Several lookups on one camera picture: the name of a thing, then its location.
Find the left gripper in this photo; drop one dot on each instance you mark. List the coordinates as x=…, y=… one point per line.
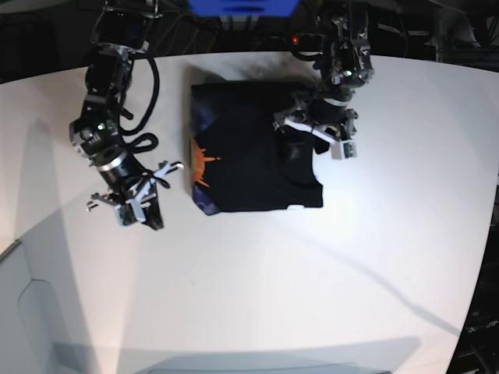
x=326, y=120

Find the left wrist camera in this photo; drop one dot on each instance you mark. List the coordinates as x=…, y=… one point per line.
x=344, y=149

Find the white shirt label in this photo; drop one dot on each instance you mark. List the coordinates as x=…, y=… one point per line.
x=295, y=207

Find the black T-shirt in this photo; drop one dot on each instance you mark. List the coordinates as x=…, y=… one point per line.
x=240, y=162

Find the black power strip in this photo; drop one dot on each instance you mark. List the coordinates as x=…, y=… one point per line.
x=300, y=42

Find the blue box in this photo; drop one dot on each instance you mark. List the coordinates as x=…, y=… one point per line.
x=274, y=8

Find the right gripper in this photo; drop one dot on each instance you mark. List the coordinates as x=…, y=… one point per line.
x=129, y=181

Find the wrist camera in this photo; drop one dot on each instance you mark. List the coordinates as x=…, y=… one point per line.
x=128, y=214
x=344, y=149

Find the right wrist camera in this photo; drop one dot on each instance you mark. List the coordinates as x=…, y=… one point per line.
x=128, y=214

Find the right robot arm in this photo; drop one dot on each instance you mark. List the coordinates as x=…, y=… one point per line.
x=121, y=35

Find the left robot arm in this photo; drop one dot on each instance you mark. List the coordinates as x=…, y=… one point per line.
x=344, y=64

